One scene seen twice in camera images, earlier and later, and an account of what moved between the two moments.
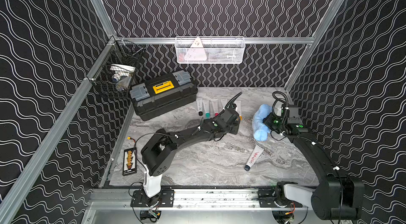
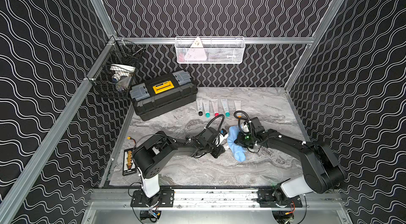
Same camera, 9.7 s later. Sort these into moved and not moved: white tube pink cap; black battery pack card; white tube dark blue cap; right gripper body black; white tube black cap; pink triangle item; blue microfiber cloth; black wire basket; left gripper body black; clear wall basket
Moved: left gripper body black; blue microfiber cloth; white tube dark blue cap; right gripper body black
Not moved: pink triangle item; black battery pack card; clear wall basket; white tube pink cap; white tube black cap; black wire basket
